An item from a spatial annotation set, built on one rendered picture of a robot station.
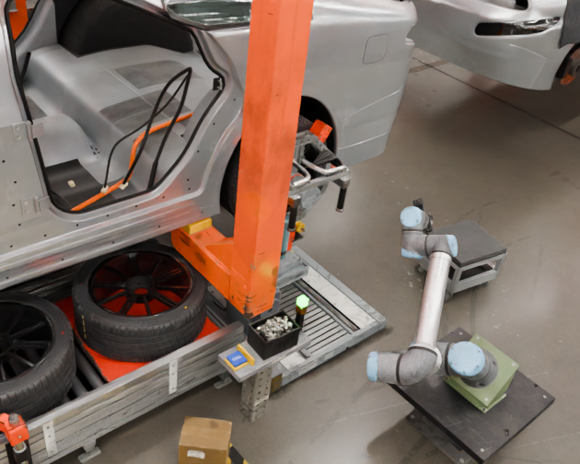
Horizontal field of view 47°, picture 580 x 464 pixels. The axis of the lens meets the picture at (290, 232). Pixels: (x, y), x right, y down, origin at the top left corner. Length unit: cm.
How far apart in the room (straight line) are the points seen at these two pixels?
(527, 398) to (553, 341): 92
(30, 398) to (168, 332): 66
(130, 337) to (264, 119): 124
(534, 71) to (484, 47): 42
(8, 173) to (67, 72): 158
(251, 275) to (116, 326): 67
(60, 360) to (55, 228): 56
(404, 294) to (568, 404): 113
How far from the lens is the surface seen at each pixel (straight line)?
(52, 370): 307
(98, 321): 325
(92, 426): 321
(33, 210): 293
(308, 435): 348
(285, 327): 314
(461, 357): 315
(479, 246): 436
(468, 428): 332
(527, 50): 550
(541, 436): 386
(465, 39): 556
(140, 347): 327
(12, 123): 273
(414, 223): 290
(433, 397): 338
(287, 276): 404
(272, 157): 271
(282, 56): 252
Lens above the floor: 275
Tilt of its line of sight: 36 degrees down
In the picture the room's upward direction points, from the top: 8 degrees clockwise
